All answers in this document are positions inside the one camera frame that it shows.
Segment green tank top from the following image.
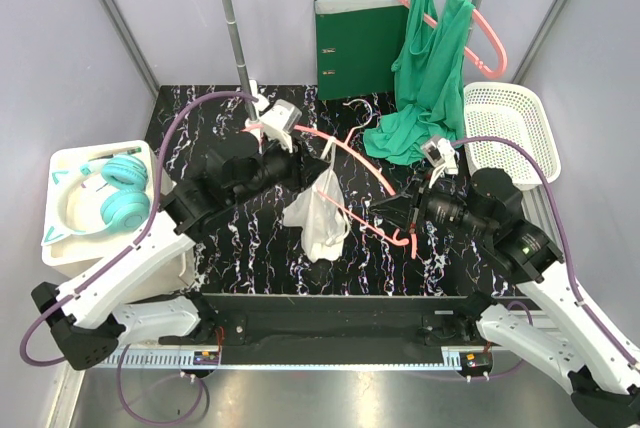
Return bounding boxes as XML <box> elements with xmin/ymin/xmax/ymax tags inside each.
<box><xmin>363</xmin><ymin>0</ymin><xmax>476</xmax><ymax>167</ymax></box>

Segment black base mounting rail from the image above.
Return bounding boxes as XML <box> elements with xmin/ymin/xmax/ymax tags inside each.
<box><xmin>158</xmin><ymin>292</ymin><xmax>544</xmax><ymax>364</ymax></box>

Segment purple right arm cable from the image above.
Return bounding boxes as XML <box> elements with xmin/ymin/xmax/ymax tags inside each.
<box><xmin>452</xmin><ymin>136</ymin><xmax>640</xmax><ymax>374</ymax></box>

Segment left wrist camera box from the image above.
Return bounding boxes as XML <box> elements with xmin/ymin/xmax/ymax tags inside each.
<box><xmin>245</xmin><ymin>99</ymin><xmax>302</xmax><ymax>153</ymax></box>

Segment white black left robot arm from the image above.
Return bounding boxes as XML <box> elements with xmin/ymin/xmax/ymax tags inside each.
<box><xmin>31</xmin><ymin>133</ymin><xmax>309</xmax><ymax>371</ymax></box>

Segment white perforated plastic basket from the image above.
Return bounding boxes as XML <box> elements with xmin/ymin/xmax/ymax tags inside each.
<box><xmin>464</xmin><ymin>82</ymin><xmax>561</xmax><ymax>191</ymax></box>

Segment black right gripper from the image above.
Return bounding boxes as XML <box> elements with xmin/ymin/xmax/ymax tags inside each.
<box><xmin>369</xmin><ymin>166</ymin><xmax>494</xmax><ymax>239</ymax></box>

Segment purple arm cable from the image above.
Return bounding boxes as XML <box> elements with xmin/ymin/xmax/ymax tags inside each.
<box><xmin>452</xmin><ymin>136</ymin><xmax>640</xmax><ymax>374</ymax></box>
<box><xmin>19</xmin><ymin>91</ymin><xmax>261</xmax><ymax>367</ymax></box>

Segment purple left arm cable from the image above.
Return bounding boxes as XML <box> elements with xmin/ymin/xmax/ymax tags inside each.
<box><xmin>19</xmin><ymin>91</ymin><xmax>261</xmax><ymax>367</ymax></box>

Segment teal cat ear headphones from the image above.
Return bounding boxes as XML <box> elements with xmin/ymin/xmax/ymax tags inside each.
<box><xmin>41</xmin><ymin>152</ymin><xmax>151</xmax><ymax>246</ymax></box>

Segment pink hanger with metal hook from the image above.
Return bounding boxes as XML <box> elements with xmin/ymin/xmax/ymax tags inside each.
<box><xmin>243</xmin><ymin>97</ymin><xmax>421</xmax><ymax>259</ymax></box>

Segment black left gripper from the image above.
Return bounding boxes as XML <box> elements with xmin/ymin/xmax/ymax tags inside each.
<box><xmin>231</xmin><ymin>131</ymin><xmax>330</xmax><ymax>208</ymax></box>

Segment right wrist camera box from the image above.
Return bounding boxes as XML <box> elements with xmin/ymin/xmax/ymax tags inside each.
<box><xmin>420</xmin><ymin>135</ymin><xmax>459</xmax><ymax>181</ymax></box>

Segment white tank top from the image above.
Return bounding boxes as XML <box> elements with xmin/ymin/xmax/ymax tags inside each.
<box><xmin>283</xmin><ymin>143</ymin><xmax>351</xmax><ymax>263</ymax></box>

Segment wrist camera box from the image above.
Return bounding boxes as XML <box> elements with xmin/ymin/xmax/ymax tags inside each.
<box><xmin>420</xmin><ymin>135</ymin><xmax>459</xmax><ymax>181</ymax></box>
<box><xmin>245</xmin><ymin>99</ymin><xmax>302</xmax><ymax>153</ymax></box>

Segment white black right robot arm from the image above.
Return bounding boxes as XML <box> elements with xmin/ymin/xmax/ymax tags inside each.
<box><xmin>370</xmin><ymin>168</ymin><xmax>639</xmax><ymax>427</ymax></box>

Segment white drawer storage box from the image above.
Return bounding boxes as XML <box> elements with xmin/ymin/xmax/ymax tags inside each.
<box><xmin>41</xmin><ymin>140</ymin><xmax>196</xmax><ymax>297</ymax></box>

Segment pink plastic hanger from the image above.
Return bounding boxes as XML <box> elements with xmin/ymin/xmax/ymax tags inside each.
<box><xmin>395</xmin><ymin>0</ymin><xmax>508</xmax><ymax>80</ymax></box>

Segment green ring binder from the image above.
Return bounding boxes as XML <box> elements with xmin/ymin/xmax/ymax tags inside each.
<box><xmin>314</xmin><ymin>0</ymin><xmax>408</xmax><ymax>101</ymax></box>

